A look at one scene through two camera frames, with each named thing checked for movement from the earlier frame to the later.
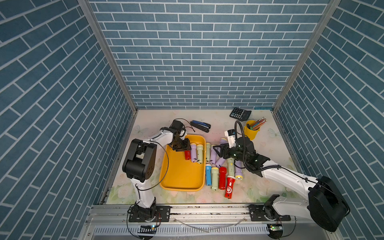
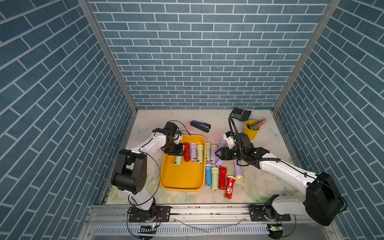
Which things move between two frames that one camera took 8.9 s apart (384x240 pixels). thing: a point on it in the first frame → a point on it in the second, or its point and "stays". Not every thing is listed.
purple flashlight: x=193 y=152 stays
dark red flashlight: x=187 y=155 stays
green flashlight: x=231 y=167 → x=178 y=160
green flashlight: x=200 y=153 stays
